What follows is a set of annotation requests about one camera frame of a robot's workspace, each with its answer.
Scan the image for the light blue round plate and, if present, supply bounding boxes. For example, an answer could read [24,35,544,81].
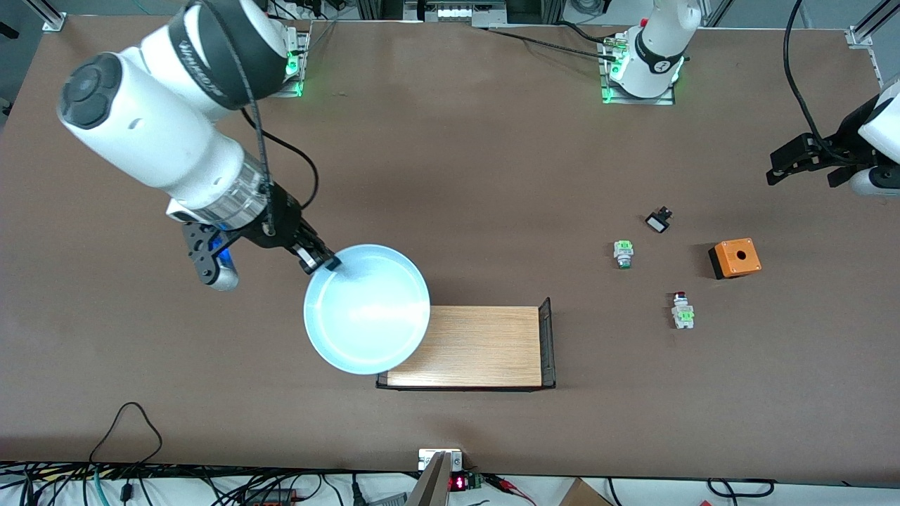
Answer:
[303,243,431,375]

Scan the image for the red push button switch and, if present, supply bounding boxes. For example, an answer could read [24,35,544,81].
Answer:
[671,292,696,330]

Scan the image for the metal device with white lights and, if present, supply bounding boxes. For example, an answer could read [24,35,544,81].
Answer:
[404,0,507,27]

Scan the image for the red and black probe leads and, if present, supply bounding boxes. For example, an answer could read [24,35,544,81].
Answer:
[484,474,539,506]

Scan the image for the brown cardboard piece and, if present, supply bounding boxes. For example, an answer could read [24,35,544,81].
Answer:
[558,477,614,506]

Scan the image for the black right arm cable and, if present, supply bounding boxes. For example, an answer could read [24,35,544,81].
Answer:
[200,0,321,236]

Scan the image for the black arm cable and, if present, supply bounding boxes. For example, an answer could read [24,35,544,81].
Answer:
[200,0,321,236]
[783,0,873,166]

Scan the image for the orange button enclosure box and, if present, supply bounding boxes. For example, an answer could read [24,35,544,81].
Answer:
[708,238,762,280]

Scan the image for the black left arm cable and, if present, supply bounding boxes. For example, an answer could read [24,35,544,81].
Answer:
[783,0,873,166]

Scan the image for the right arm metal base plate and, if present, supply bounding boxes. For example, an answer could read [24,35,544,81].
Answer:
[271,28,310,98]

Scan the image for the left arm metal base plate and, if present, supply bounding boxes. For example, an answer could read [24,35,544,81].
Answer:
[601,35,677,106]

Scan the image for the wooden tray black wire sides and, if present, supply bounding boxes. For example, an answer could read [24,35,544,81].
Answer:
[375,296,557,391]

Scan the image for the black looped cable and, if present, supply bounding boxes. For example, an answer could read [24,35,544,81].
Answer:
[89,401,164,466]

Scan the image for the metal pole mount bracket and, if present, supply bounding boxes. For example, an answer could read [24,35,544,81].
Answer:
[418,448,464,472]

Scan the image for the grey camera pole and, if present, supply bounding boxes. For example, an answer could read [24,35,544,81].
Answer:
[406,450,451,506]

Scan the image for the black cable on table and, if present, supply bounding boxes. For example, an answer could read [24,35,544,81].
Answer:
[478,25,619,63]

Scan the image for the black coiled cable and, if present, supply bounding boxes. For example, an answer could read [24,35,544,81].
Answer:
[705,478,776,498]

